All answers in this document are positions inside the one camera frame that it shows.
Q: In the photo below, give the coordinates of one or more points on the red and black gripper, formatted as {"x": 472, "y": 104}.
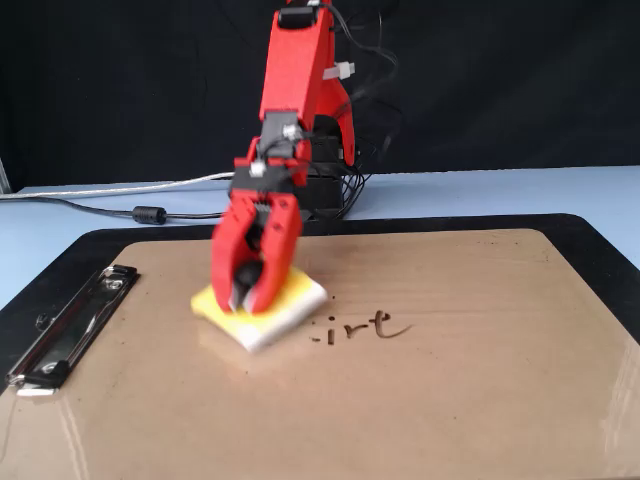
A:
{"x": 260, "y": 182}

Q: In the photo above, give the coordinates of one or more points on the yellow white sponge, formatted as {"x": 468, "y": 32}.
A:
{"x": 280, "y": 325}

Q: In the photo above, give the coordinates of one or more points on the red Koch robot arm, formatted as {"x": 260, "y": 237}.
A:
{"x": 290, "y": 65}

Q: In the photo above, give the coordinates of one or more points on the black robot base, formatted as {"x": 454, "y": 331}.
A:
{"x": 325, "y": 195}

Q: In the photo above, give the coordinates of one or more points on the brown clipboard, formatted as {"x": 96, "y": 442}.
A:
{"x": 350, "y": 400}

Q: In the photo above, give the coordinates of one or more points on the silver metal clipboard clip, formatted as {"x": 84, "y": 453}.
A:
{"x": 75, "y": 325}

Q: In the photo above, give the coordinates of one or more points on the black cloth backdrop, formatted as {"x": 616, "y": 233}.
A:
{"x": 100, "y": 75}

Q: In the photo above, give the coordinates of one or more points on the white metal post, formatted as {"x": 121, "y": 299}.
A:
{"x": 3, "y": 175}

